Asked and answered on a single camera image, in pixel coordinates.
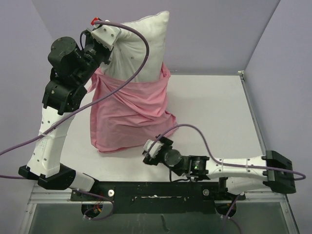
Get pink satin rose pillowcase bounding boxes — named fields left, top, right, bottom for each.
left=90, top=65, right=177, bottom=153

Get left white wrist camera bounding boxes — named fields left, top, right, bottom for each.
left=91, top=17, right=121, bottom=51

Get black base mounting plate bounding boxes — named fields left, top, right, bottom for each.
left=70, top=180, right=246, bottom=215

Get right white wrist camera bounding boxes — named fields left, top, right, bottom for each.
left=143, top=139, right=164, bottom=158

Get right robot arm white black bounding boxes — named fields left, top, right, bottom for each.
left=143, top=136, right=296, bottom=199

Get pink pillow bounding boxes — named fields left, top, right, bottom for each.
left=100, top=11, right=170, bottom=82

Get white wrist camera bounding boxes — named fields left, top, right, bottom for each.
left=91, top=17, right=121, bottom=51
left=143, top=139, right=164, bottom=158

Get aluminium frame rail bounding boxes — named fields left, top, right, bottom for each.
left=20, top=70, right=300, bottom=234

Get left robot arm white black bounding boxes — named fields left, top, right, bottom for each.
left=19, top=29, right=117, bottom=200

